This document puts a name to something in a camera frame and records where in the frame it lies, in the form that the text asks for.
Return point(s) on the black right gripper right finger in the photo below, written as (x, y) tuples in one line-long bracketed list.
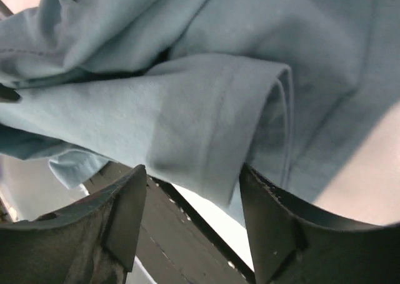
[(293, 241)]

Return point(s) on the blue grey t shirt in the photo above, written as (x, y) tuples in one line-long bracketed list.
[(304, 91)]

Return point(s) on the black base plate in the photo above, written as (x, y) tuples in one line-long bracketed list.
[(153, 224)]

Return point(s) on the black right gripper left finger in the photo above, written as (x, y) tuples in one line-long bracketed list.
[(92, 240)]

